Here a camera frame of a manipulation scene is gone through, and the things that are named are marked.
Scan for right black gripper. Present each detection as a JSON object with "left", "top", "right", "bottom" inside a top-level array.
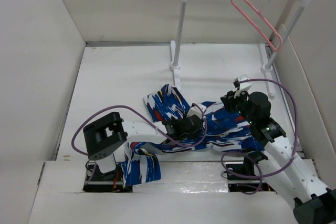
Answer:
[{"left": 219, "top": 88, "right": 256, "bottom": 125}]

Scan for blue patterned trousers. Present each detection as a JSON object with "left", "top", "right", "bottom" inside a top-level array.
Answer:
[{"left": 121, "top": 84, "right": 263, "bottom": 187}]

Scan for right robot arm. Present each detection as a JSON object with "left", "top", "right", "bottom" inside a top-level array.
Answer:
[{"left": 221, "top": 90, "right": 335, "bottom": 223}]

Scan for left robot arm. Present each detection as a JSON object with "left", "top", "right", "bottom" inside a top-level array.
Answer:
[{"left": 83, "top": 112, "right": 204, "bottom": 180}]

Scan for pink clothes hanger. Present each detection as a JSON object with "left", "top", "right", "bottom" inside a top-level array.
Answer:
[{"left": 230, "top": 0, "right": 284, "bottom": 52}]

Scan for white metal clothes rack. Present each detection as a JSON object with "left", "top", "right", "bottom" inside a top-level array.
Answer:
[{"left": 170, "top": 0, "right": 311, "bottom": 90}]

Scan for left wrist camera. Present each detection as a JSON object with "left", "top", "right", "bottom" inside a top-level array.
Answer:
[{"left": 187, "top": 104, "right": 206, "bottom": 119}]

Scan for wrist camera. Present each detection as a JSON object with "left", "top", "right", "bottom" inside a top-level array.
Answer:
[
  {"left": 233, "top": 74, "right": 252, "bottom": 98},
  {"left": 187, "top": 104, "right": 206, "bottom": 119}
]

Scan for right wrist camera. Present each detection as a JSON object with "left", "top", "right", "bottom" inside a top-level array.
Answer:
[{"left": 233, "top": 74, "right": 252, "bottom": 98}]

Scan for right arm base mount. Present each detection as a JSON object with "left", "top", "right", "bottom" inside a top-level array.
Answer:
[{"left": 220, "top": 151, "right": 268, "bottom": 195}]

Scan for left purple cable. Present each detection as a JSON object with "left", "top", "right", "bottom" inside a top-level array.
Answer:
[{"left": 72, "top": 105, "right": 208, "bottom": 190}]

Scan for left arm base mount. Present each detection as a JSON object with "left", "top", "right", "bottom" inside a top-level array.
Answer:
[{"left": 82, "top": 161, "right": 133, "bottom": 193}]

